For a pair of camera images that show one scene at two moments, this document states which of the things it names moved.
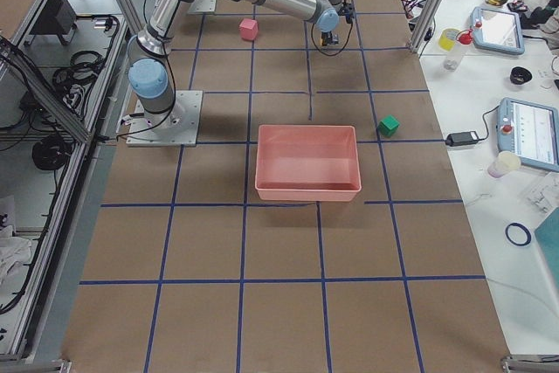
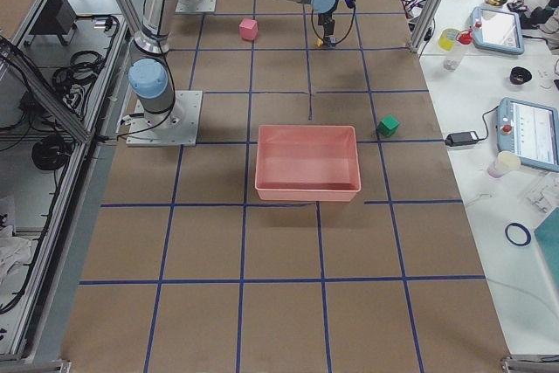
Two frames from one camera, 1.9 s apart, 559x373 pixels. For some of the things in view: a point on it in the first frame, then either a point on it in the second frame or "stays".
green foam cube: x=388 y=126 stays
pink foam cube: x=248 y=29 stays
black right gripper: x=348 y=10 to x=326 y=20
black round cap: x=520 y=75 stays
